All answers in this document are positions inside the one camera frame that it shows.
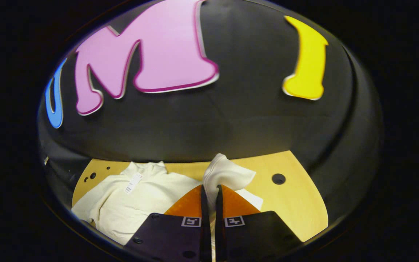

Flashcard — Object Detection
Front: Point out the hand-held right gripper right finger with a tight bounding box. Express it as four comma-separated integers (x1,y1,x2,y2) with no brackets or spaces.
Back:
215,184,303,262

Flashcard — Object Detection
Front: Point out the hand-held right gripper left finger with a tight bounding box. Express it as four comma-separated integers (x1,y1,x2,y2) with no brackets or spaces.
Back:
124,184,212,262

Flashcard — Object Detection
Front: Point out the white long-sleeved garment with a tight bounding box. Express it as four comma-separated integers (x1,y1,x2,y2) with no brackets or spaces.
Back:
71,153,264,246

